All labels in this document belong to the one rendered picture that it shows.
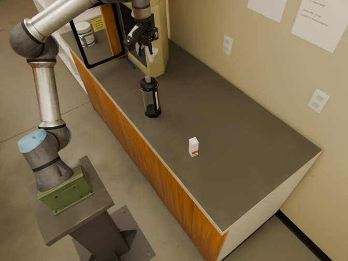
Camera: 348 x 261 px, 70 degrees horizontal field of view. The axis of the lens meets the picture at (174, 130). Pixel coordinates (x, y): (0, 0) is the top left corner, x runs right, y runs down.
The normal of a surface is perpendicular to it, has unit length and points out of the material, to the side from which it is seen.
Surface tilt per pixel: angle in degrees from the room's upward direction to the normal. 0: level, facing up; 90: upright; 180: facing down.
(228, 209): 0
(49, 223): 0
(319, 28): 90
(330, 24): 90
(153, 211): 0
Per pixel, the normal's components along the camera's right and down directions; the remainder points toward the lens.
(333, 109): -0.81, 0.47
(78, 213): -0.04, -0.63
